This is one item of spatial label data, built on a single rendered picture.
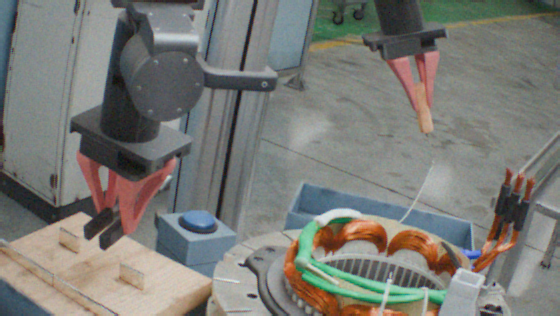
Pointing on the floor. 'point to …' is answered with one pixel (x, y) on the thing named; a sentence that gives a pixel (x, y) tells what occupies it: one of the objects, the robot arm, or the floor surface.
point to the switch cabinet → (57, 101)
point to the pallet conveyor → (548, 173)
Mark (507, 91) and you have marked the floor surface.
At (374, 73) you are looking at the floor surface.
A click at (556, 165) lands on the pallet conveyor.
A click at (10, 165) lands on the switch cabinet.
